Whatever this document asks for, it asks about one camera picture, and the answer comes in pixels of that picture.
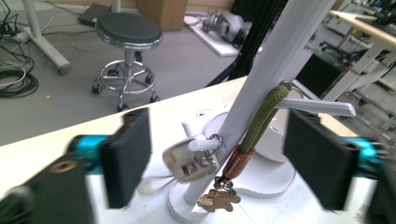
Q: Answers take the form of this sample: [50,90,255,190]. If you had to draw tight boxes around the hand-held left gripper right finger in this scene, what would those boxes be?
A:
[283,108,361,212]

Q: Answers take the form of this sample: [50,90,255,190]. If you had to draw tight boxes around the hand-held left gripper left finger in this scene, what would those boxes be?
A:
[98,106,152,210]

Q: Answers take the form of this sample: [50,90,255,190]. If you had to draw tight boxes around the horse keychain with green loop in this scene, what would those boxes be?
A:
[197,83,291,214]

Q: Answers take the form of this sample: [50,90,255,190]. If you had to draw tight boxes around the white key stand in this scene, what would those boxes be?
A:
[166,0,357,224]

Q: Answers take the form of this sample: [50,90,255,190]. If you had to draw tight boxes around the black panel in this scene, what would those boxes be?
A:
[293,54,344,98]

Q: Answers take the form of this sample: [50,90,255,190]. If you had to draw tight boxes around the black round stool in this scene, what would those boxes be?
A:
[92,12,164,113]

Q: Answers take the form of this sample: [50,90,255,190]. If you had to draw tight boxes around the black tripod stand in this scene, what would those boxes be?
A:
[206,0,290,88]

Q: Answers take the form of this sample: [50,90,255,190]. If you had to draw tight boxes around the white desk leg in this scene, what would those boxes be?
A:
[21,0,73,77]

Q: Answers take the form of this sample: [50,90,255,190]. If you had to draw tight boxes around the white flat board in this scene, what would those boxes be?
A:
[183,15,264,58]

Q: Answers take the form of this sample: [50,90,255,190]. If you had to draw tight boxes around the flat black device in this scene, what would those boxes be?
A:
[77,3,112,28]

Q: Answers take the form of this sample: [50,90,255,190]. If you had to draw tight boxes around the brown cardboard box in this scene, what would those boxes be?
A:
[135,0,189,32]

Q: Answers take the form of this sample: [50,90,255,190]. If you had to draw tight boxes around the grey device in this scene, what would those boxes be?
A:
[201,10,250,45]

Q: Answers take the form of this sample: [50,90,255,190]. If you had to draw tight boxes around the green braided lanyard strap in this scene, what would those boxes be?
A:
[204,111,290,163]

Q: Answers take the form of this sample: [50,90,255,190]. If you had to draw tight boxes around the coiled black cables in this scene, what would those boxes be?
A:
[0,66,40,99]

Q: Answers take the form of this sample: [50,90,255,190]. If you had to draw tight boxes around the wooden desk with white frame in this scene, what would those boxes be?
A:
[323,8,396,105]

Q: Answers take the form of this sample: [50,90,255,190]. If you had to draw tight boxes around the white power strip with cables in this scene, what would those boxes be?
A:
[0,0,32,46]

